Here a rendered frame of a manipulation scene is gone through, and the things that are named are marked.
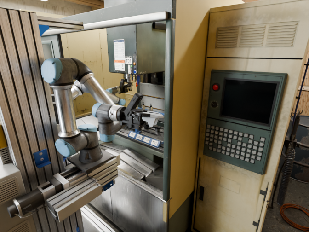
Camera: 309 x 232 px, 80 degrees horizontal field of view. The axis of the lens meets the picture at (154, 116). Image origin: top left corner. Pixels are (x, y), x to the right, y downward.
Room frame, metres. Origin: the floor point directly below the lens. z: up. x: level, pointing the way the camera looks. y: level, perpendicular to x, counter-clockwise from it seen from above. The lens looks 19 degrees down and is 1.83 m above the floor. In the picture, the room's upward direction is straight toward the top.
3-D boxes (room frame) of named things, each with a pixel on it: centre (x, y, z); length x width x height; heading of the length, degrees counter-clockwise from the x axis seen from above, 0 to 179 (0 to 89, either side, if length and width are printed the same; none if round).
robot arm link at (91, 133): (1.09, 0.43, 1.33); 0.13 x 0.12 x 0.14; 156
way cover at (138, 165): (1.81, 0.39, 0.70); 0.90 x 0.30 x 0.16; 51
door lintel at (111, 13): (1.73, 0.71, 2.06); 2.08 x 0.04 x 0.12; 51
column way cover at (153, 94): (2.59, 0.02, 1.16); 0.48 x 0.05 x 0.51; 51
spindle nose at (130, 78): (2.24, 0.30, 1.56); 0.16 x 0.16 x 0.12
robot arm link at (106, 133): (0.88, 0.24, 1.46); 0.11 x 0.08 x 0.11; 156
